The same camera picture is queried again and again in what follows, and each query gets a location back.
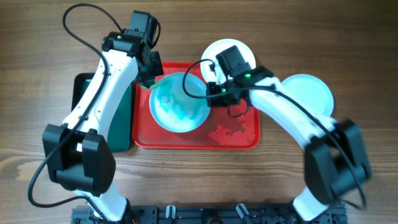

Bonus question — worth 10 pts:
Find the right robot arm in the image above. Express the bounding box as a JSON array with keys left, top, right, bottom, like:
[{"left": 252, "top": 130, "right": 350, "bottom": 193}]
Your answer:
[{"left": 201, "top": 39, "right": 372, "bottom": 223}]

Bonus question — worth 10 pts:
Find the green sponge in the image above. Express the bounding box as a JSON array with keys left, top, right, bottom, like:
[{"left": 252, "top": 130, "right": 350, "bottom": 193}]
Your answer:
[{"left": 139, "top": 79, "right": 158, "bottom": 90}]

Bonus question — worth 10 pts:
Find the left black cable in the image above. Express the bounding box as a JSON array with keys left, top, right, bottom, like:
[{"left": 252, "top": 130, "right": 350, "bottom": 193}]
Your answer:
[{"left": 27, "top": 3, "right": 162, "bottom": 223}]

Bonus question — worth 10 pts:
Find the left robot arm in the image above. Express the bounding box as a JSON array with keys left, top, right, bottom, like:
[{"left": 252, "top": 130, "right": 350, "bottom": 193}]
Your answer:
[{"left": 42, "top": 11, "right": 163, "bottom": 223}]

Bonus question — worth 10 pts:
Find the light blue plate front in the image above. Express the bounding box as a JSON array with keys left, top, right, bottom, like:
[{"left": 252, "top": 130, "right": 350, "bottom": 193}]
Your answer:
[{"left": 149, "top": 72, "right": 210, "bottom": 133}]

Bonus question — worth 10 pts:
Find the white plate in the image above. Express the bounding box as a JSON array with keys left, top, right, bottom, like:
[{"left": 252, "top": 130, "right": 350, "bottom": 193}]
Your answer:
[{"left": 200, "top": 39, "right": 256, "bottom": 84}]

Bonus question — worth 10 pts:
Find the light blue plate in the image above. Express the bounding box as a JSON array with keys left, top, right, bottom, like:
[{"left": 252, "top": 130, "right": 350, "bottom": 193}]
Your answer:
[
  {"left": 282, "top": 74, "right": 335, "bottom": 116},
  {"left": 149, "top": 72, "right": 210, "bottom": 133}
]

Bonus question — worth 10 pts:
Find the black tray with green water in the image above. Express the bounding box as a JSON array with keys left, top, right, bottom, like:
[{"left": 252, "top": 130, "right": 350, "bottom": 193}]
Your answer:
[{"left": 71, "top": 73, "right": 135, "bottom": 153}]

